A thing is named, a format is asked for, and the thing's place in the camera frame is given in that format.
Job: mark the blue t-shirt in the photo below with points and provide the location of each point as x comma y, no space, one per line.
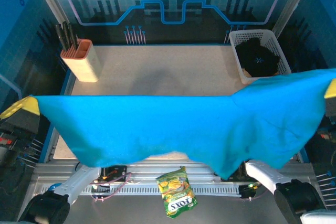
157,129

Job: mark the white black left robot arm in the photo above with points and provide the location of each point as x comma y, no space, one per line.
76,184

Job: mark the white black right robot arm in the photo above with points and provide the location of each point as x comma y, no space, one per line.
267,176

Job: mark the blue plastic tape dispenser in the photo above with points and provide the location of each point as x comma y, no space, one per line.
53,187

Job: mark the white plastic basket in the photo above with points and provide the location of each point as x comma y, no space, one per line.
281,51

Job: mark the beige knife block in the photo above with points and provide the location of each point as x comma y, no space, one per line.
84,66

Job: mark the black t-shirt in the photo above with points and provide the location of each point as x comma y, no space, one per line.
258,58

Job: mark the beige cloth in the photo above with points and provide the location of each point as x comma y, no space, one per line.
246,71

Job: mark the green snack bag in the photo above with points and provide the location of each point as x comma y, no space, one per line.
176,192

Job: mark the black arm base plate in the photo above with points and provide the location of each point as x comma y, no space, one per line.
116,172

